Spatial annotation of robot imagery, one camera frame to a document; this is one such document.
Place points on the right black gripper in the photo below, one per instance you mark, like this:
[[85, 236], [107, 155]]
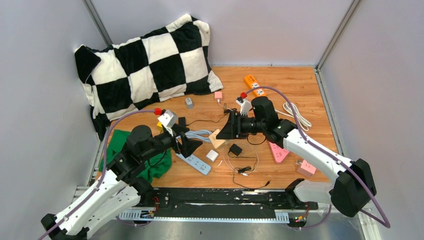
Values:
[[233, 129]]

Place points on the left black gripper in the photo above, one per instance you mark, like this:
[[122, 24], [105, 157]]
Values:
[[188, 145]]

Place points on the beige cube socket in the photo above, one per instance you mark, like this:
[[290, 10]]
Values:
[[216, 143]]

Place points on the black tp-link power adapter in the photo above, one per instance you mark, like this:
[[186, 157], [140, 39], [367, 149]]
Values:
[[235, 151]]

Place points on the yellow cube socket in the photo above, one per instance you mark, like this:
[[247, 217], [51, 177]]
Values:
[[159, 126]]

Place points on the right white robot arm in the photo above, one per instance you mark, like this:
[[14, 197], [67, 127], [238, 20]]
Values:
[[351, 184]]

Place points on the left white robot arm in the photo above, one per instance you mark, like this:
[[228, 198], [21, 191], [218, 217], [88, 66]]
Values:
[[120, 185]]

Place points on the light blue power strip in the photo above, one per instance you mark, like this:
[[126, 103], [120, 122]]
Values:
[[196, 163]]

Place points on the white cube charger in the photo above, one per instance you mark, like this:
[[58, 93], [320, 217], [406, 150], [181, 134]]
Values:
[[212, 155]]

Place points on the grey blue small charger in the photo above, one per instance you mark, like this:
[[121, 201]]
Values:
[[189, 103]]

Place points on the pink usb charger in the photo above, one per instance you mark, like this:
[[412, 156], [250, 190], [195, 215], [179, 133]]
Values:
[[218, 96]]

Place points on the green cloth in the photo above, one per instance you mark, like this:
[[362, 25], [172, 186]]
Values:
[[155, 168]]

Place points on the pink power strip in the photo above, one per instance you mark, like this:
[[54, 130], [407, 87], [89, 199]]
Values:
[[279, 153]]

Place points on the orange power strip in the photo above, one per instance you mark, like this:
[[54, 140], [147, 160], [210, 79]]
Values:
[[252, 83]]

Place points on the pink cube socket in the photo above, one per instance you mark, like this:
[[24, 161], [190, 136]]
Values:
[[305, 168]]

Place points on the black white checkered pillow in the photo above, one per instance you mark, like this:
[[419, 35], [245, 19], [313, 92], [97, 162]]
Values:
[[165, 63]]

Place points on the black adapter with thin cable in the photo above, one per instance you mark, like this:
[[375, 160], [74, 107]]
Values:
[[226, 111]]

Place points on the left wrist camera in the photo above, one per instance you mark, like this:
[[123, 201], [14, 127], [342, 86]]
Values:
[[168, 119]]

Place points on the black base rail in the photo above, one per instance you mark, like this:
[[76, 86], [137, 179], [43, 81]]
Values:
[[221, 205]]

